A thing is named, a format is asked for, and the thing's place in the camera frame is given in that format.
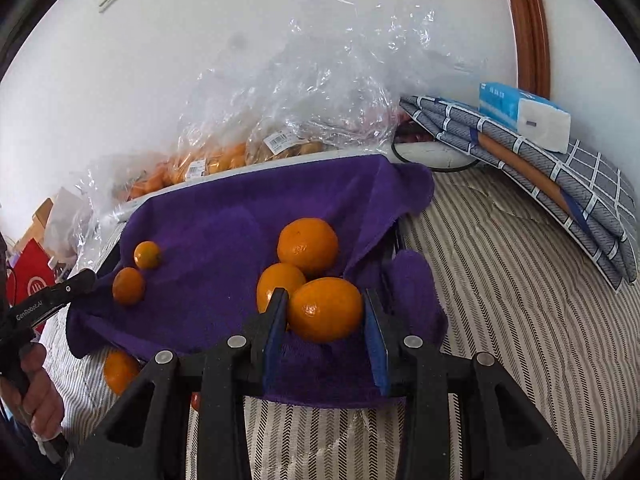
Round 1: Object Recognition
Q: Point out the clear plastic bag of oranges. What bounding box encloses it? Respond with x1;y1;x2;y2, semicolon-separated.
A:
165;67;261;186

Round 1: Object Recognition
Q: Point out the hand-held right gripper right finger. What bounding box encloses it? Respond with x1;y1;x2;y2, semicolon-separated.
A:
362;287;586;480

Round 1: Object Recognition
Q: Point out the red paper bag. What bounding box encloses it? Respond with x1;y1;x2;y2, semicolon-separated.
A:
7;237;56;333

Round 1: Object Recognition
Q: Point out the folded checked cloth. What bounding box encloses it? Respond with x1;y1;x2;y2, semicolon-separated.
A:
398;94;637;292

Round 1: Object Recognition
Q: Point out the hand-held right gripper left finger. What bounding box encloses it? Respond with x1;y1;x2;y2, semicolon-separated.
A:
62;287;291;480

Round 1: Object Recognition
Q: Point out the brown wooden door frame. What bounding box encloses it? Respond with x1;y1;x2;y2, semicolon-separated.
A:
497;0;552;101

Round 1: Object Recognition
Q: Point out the person's left hand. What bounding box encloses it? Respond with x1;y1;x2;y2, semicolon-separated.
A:
0;344;66;437

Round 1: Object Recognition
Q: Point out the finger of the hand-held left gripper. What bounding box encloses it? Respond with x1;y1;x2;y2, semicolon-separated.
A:
47;268;97;306

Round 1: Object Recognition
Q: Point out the purple towel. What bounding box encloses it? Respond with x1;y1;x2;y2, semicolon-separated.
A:
65;154;449;408

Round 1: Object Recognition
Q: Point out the small orange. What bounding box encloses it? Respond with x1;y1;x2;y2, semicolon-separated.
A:
111;267;146;306
133;241;162;270

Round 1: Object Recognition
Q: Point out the striped bed sheet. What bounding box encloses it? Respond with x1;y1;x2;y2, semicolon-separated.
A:
37;165;640;480

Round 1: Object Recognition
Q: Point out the crumpled clear plastic bag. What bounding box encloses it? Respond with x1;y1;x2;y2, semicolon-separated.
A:
70;152;173;271

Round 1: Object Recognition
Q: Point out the blue white tissue pack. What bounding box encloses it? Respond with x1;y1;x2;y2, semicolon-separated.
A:
477;81;572;154

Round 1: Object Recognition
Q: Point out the grey white plastic bag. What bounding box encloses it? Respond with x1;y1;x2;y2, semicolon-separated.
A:
42;187;83;261

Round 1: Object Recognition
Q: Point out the clear plastic bag of kiwis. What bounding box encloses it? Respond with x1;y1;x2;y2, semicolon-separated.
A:
250;7;481;161

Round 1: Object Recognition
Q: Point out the large orange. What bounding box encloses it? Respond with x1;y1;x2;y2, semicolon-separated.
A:
286;277;364;344
276;217;340;278
103;350;142;396
256;262;307;328

